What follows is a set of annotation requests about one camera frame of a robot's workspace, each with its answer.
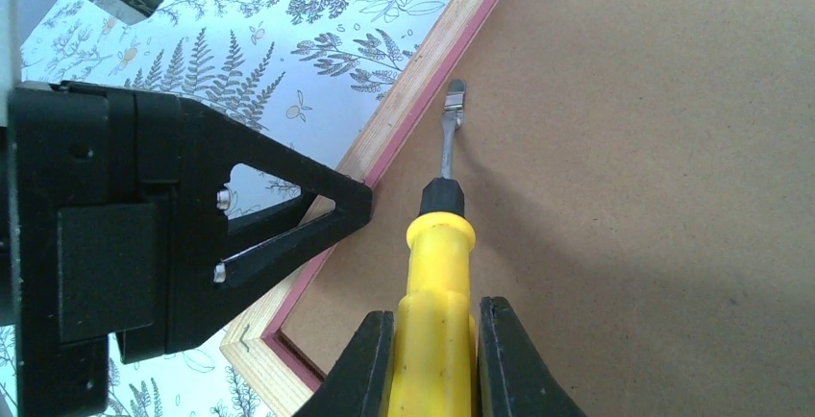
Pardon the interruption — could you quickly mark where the yellow handled screwdriver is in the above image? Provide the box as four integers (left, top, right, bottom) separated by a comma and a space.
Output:
383, 105, 476, 416

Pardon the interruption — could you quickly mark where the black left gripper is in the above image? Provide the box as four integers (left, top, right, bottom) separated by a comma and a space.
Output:
0, 81, 185, 417

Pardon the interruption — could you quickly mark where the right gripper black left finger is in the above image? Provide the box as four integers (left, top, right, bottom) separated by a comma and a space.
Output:
295, 311, 395, 417

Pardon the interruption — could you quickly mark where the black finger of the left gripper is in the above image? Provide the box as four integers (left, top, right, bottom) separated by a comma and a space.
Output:
171, 98, 373, 352

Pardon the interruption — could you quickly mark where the pink wooden photo frame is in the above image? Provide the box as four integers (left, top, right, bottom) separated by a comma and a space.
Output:
221, 0, 814, 416

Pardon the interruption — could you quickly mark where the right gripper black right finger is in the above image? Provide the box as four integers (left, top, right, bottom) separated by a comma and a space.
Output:
477, 297, 585, 417

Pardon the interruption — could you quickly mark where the floral patterned table mat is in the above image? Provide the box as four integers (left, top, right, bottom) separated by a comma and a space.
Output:
1, 0, 497, 416

